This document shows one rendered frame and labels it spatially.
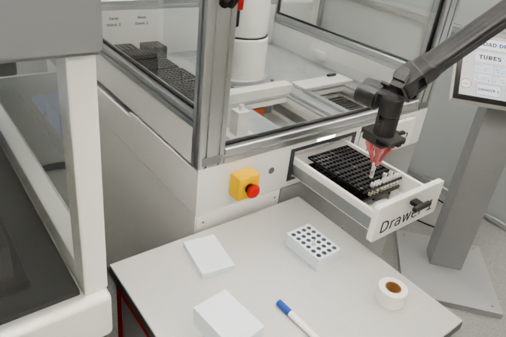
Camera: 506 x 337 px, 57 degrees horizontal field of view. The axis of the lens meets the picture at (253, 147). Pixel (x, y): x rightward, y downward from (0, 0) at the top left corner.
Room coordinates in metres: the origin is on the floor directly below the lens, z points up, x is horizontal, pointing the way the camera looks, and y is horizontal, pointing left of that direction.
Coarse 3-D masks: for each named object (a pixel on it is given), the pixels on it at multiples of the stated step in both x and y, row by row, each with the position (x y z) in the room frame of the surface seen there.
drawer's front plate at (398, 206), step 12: (408, 192) 1.07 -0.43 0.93; (420, 192) 1.08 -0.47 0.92; (432, 192) 1.13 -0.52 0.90; (384, 204) 1.00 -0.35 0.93; (396, 204) 1.02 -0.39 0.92; (408, 204) 1.06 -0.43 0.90; (432, 204) 1.14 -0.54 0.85; (372, 216) 0.98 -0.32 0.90; (384, 216) 0.99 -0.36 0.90; (396, 216) 1.03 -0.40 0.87; (420, 216) 1.11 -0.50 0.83; (372, 228) 0.98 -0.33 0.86; (384, 228) 1.00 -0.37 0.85; (396, 228) 1.04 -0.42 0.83; (372, 240) 0.98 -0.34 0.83
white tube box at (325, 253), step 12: (300, 228) 1.03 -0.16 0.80; (312, 228) 1.03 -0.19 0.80; (288, 240) 0.99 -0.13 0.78; (300, 240) 0.98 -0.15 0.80; (324, 240) 1.00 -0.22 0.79; (300, 252) 0.95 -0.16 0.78; (312, 252) 0.95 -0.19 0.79; (324, 252) 0.94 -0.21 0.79; (336, 252) 0.95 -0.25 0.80; (312, 264) 0.92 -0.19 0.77; (324, 264) 0.92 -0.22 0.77
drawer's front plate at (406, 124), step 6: (402, 120) 1.56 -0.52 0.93; (408, 120) 1.58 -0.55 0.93; (414, 120) 1.60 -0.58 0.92; (402, 126) 1.56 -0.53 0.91; (408, 126) 1.58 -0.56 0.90; (408, 132) 1.59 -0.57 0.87; (360, 138) 1.43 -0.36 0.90; (408, 138) 1.60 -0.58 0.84; (360, 144) 1.43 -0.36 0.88; (402, 144) 1.58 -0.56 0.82
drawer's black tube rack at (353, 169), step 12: (312, 156) 1.26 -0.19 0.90; (324, 156) 1.27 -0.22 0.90; (336, 156) 1.28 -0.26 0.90; (348, 156) 1.28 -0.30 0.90; (360, 156) 1.30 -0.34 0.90; (324, 168) 1.20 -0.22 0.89; (336, 168) 1.20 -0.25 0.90; (348, 168) 1.21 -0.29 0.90; (360, 168) 1.22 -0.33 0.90; (384, 168) 1.23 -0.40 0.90; (336, 180) 1.17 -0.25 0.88; (348, 180) 1.14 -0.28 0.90; (360, 180) 1.15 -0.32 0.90; (372, 180) 1.16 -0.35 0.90; (384, 192) 1.15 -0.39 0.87
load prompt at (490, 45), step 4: (492, 40) 1.94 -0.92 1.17; (496, 40) 1.94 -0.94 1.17; (484, 44) 1.93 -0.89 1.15; (488, 44) 1.93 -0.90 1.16; (492, 44) 1.93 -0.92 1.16; (496, 44) 1.93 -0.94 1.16; (500, 44) 1.93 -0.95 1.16; (504, 44) 1.93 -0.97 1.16; (480, 48) 1.92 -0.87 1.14; (484, 48) 1.92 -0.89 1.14; (488, 48) 1.92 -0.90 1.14; (492, 48) 1.92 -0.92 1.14; (496, 48) 1.92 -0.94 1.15; (500, 48) 1.92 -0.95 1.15; (504, 48) 1.92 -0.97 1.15; (500, 52) 1.91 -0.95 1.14; (504, 52) 1.91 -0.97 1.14
